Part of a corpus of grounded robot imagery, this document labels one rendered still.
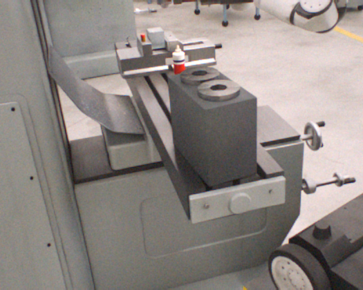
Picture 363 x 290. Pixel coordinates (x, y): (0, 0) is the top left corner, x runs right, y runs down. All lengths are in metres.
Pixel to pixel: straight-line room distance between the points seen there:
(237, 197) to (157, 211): 0.61
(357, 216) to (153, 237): 0.67
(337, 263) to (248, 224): 0.46
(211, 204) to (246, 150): 0.14
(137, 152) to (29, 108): 0.36
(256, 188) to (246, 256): 0.82
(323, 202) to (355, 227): 1.10
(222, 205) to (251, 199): 0.07
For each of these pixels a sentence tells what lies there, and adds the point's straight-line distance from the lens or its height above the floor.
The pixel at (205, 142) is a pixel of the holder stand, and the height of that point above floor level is 1.05.
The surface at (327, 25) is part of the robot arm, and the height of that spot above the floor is 1.16.
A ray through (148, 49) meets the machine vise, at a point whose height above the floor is 1.03.
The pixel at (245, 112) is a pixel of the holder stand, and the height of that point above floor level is 1.10.
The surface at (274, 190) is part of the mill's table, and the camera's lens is 1.06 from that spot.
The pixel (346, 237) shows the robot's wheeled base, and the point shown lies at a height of 0.60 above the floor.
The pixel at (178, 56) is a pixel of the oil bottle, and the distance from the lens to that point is 1.57.
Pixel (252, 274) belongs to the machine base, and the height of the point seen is 0.20.
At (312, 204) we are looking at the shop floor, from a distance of 2.55.
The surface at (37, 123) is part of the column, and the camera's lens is 1.32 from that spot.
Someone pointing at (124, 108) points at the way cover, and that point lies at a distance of 1.58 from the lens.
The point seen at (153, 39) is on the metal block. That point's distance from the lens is 1.66.
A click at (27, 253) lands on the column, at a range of 1.53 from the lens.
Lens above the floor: 1.51
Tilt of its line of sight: 28 degrees down
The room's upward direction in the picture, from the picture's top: 4 degrees counter-clockwise
